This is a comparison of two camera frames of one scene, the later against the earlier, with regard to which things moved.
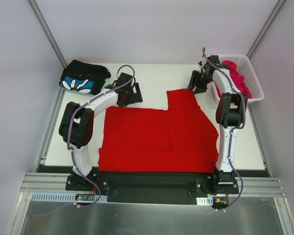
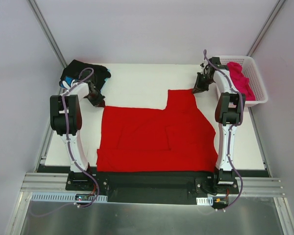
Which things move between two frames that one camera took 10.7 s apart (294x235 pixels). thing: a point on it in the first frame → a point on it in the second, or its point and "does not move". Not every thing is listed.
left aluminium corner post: [48, 32] does not move
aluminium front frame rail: [53, 182] does not move
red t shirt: [181, 139] does not move
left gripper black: [135, 92] → [95, 96]
